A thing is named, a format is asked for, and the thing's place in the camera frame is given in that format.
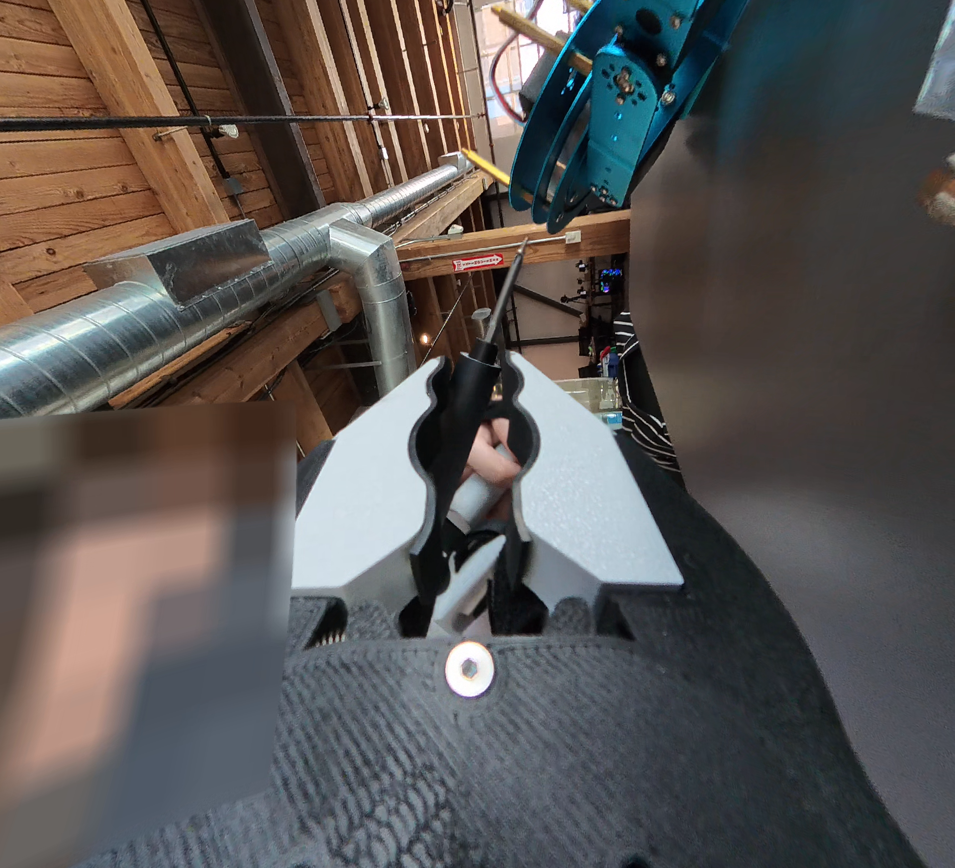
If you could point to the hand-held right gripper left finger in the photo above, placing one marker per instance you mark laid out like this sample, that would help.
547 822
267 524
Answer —
358 510

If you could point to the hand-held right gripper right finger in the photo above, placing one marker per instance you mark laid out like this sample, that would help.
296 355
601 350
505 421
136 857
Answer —
589 510

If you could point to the black precision screwdriver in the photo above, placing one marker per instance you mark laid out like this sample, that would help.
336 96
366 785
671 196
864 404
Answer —
466 398

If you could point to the blue toy robot arm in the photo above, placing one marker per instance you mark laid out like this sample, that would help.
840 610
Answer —
627 100

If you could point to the person's left hand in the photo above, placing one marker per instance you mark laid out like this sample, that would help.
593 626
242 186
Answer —
489 460

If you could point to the black white striped cloth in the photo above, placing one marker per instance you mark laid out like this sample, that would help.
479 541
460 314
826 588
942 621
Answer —
649 435

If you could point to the red white sign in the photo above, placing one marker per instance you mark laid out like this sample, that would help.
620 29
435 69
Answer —
483 264

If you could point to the wooden beam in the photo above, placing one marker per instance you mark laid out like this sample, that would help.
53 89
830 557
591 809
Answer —
589 230

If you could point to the black horizontal rod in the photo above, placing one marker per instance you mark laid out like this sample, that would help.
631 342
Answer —
149 123

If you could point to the blurred tan object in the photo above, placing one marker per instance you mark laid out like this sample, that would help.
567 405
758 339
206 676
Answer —
941 193

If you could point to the silver ventilation duct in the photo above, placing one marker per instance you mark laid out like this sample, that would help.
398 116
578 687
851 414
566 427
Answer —
149 331

